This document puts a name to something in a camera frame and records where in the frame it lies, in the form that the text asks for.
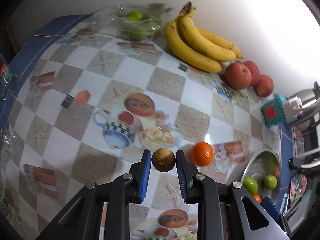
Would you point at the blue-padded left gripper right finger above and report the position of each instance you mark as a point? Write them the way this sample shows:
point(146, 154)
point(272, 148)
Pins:
point(225, 209)

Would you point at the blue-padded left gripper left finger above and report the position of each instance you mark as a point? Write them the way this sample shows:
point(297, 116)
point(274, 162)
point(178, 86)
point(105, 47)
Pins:
point(81, 216)

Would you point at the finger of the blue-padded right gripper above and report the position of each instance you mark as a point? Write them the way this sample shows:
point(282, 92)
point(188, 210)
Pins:
point(270, 208)

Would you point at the orange tangerine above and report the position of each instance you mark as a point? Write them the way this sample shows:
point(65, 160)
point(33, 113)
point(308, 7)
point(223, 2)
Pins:
point(201, 154)

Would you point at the brown longan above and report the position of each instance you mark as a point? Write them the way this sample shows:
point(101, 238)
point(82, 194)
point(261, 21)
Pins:
point(163, 160)

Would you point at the orange tangerine low pile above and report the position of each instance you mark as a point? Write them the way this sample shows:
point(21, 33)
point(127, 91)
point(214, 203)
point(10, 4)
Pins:
point(257, 198)

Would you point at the green jujube large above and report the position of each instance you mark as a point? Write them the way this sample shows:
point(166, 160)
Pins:
point(250, 185)

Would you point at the stainless steel bowl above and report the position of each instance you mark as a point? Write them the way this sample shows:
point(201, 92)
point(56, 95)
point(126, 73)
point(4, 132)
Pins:
point(263, 163)

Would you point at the black power adapter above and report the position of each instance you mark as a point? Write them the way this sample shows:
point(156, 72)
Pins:
point(295, 164)

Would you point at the teal toy box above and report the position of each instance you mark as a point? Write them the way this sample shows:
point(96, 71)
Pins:
point(273, 111)

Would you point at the red apple far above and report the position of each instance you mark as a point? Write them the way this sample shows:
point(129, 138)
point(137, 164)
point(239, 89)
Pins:
point(264, 87)

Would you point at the checkered patterned tablecloth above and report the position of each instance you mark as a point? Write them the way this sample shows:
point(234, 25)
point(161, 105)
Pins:
point(86, 106)

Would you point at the red apple middle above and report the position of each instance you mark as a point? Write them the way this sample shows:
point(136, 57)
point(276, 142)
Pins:
point(255, 73)

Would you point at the clear glass mug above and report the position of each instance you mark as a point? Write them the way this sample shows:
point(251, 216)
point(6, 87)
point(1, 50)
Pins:
point(8, 79)

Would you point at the yellow banana bunch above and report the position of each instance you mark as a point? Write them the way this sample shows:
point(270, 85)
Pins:
point(197, 47)

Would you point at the clear bag of green fruit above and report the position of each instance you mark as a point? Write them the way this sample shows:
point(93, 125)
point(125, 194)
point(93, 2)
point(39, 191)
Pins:
point(130, 21)

